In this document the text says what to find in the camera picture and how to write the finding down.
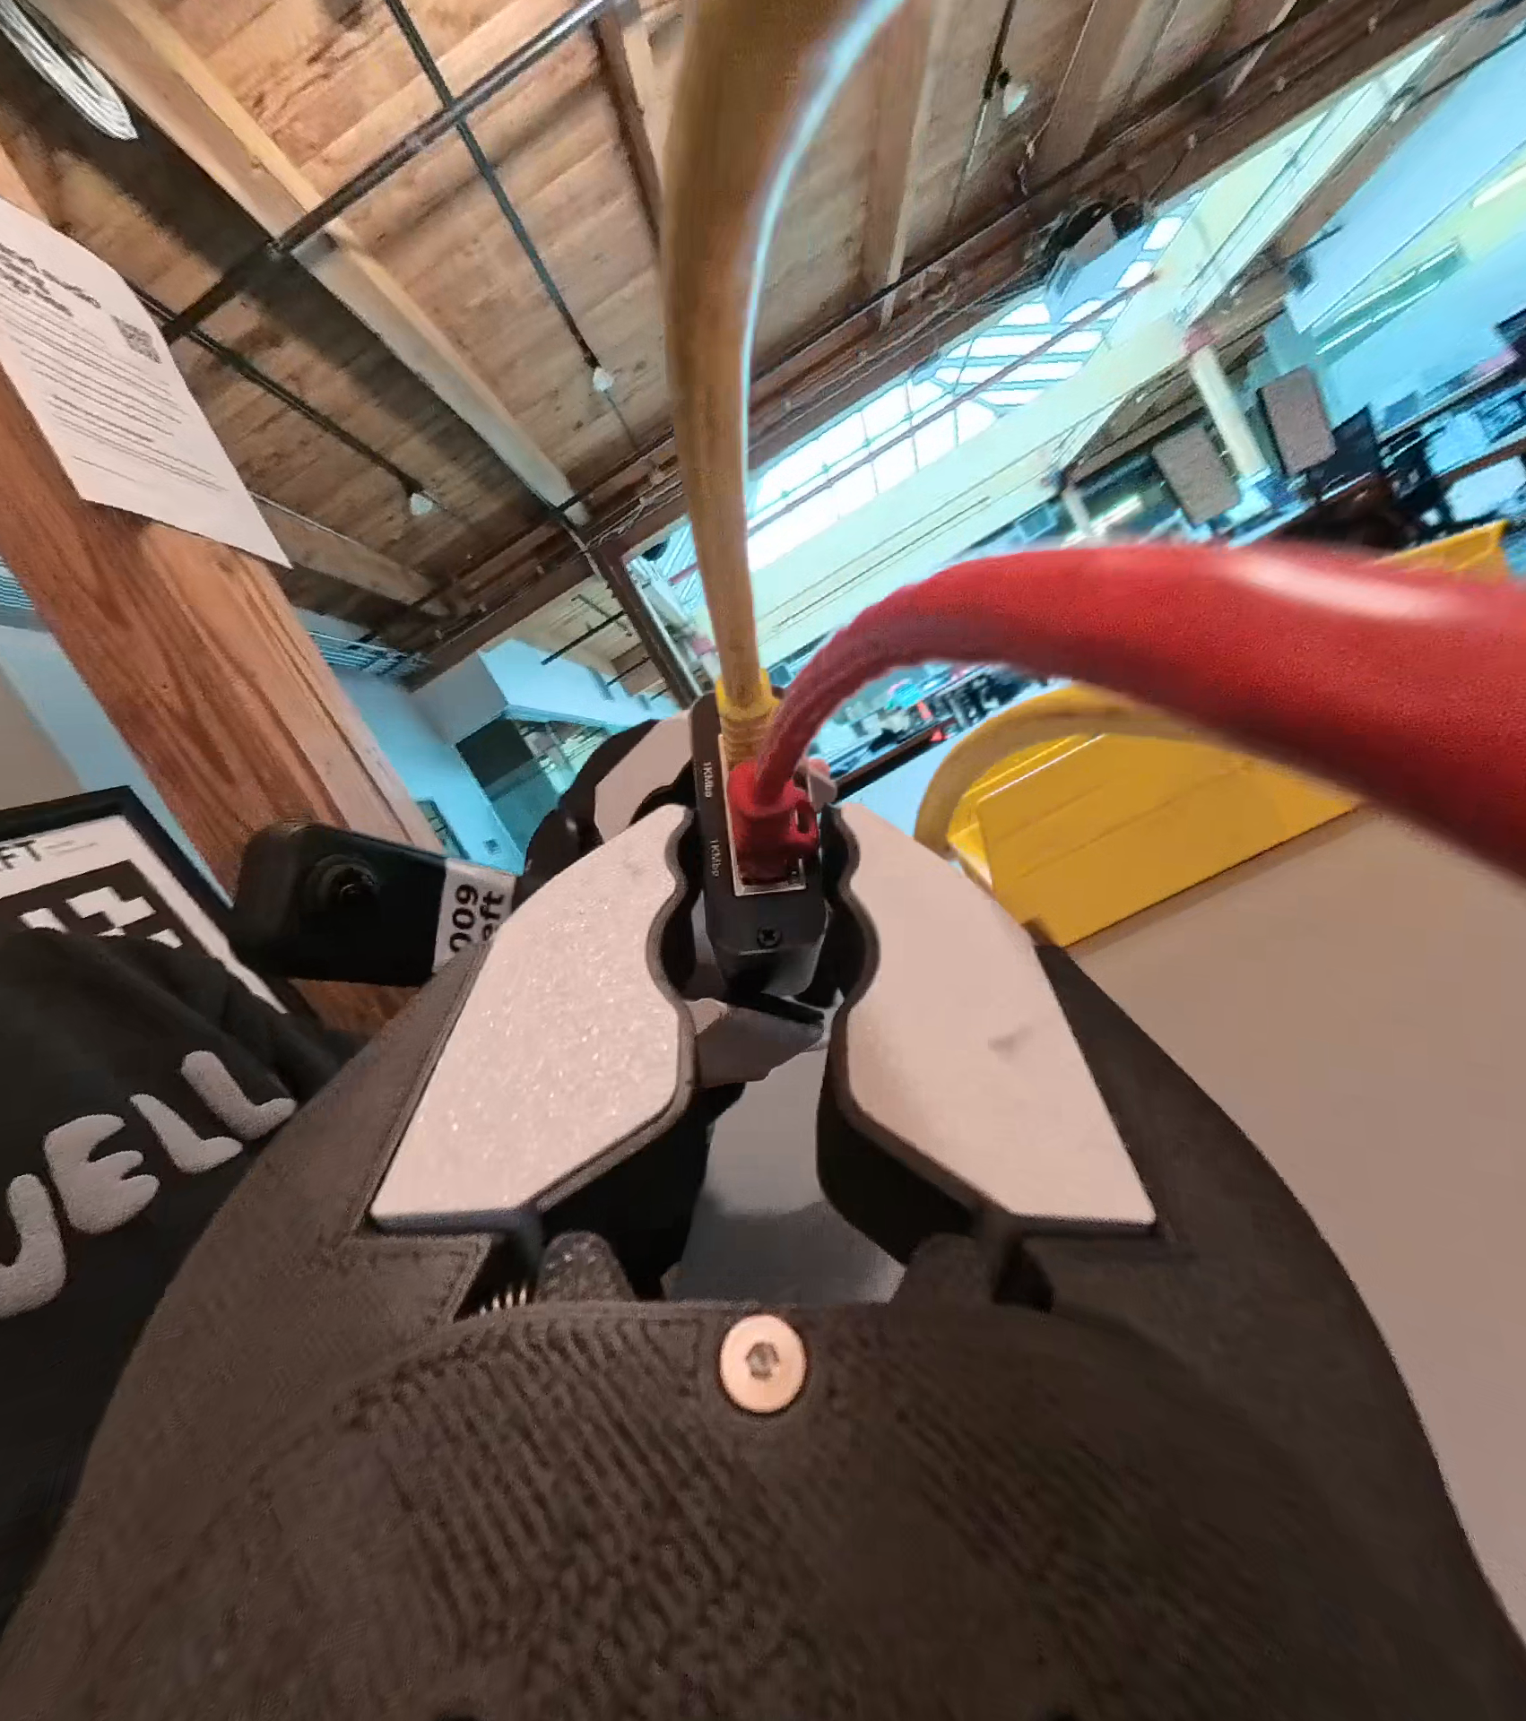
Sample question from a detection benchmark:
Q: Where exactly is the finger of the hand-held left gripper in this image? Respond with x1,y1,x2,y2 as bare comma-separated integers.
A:
689,994,832,1088
524,720,700,890

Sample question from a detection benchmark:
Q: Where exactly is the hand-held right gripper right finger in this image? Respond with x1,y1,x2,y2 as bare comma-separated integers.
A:
816,802,1158,1245

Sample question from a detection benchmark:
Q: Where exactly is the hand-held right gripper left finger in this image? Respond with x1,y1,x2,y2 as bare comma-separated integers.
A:
365,802,710,1259

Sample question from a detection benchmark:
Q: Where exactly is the black network switch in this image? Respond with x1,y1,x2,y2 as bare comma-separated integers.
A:
689,692,840,1012

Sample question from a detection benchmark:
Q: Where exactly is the red ethernet cable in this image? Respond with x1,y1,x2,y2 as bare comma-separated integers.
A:
724,543,1526,931

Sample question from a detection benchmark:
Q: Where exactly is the grey desk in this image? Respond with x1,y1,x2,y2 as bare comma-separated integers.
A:
844,804,1526,1721

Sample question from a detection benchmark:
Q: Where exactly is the yellow plastic bin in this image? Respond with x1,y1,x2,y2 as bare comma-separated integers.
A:
915,517,1512,951

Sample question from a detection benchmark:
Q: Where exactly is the wooden pillar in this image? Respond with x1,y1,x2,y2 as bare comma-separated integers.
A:
0,0,443,1035

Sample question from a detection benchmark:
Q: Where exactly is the person's black sweatshirt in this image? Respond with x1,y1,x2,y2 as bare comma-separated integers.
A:
0,924,353,1721

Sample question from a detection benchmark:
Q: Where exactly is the white paper notice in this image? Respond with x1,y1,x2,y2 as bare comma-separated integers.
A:
0,127,294,568

